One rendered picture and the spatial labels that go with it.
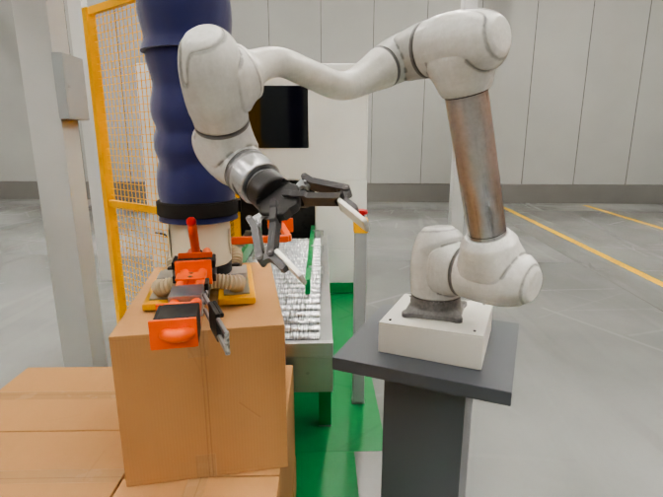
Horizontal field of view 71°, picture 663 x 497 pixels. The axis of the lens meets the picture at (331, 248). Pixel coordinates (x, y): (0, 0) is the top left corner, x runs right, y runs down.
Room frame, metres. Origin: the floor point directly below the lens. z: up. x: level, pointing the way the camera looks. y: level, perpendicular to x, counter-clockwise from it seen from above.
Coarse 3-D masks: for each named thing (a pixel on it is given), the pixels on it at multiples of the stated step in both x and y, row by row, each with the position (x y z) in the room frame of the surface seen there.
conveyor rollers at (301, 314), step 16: (304, 240) 3.86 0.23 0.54; (320, 240) 3.87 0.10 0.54; (288, 256) 3.25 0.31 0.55; (304, 256) 3.25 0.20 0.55; (272, 272) 2.87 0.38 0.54; (288, 272) 2.87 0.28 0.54; (304, 272) 2.88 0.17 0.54; (288, 288) 2.53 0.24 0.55; (304, 288) 2.53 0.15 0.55; (288, 304) 2.27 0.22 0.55; (304, 304) 2.27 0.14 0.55; (288, 320) 2.07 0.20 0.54; (304, 320) 2.07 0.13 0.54; (320, 320) 2.09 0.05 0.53; (288, 336) 1.89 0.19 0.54; (304, 336) 1.89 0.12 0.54; (320, 336) 1.91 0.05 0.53
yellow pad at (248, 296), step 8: (232, 264) 1.40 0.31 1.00; (248, 264) 1.51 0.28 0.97; (248, 272) 1.41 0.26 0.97; (248, 280) 1.31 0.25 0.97; (248, 288) 1.24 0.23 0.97; (224, 296) 1.19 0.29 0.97; (232, 296) 1.19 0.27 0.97; (240, 296) 1.19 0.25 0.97; (248, 296) 1.19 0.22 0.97; (224, 304) 1.17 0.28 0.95; (232, 304) 1.17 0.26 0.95; (240, 304) 1.18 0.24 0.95
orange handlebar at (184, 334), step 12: (240, 240) 1.38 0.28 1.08; (252, 240) 1.38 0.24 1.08; (264, 240) 1.39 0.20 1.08; (288, 240) 1.41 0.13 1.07; (180, 276) 0.96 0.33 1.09; (192, 276) 0.96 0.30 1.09; (204, 276) 0.96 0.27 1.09; (192, 300) 0.83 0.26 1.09; (168, 336) 0.68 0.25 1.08; (180, 336) 0.68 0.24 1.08; (192, 336) 0.69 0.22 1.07
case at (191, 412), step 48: (144, 288) 1.33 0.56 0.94; (144, 336) 0.99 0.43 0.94; (240, 336) 1.03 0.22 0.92; (144, 384) 0.99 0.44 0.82; (192, 384) 1.01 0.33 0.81; (240, 384) 1.03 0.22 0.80; (144, 432) 0.99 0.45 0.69; (192, 432) 1.01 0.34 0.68; (240, 432) 1.03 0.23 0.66; (144, 480) 0.99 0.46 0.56
